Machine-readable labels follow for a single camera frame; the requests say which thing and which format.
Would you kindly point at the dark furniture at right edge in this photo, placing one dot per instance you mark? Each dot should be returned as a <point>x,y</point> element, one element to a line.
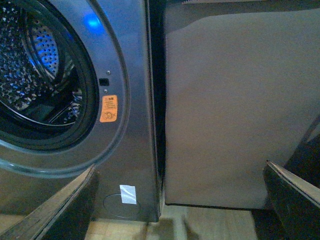
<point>305,161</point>

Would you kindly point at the grey cabinet panel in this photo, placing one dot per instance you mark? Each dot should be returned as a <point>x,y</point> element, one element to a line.
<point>242,88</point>

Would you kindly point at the white tape label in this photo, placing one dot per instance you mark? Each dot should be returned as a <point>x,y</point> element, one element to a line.
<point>128,194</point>

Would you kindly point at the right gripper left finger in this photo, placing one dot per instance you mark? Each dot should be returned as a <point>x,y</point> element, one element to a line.
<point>64,216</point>

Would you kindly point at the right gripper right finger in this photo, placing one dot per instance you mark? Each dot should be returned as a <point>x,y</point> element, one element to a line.
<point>295,201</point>

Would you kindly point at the grey front-load washing machine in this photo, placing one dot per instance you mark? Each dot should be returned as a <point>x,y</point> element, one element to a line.
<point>58,58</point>

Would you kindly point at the orange warning sticker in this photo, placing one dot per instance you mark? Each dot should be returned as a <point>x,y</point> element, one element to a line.
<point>109,109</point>

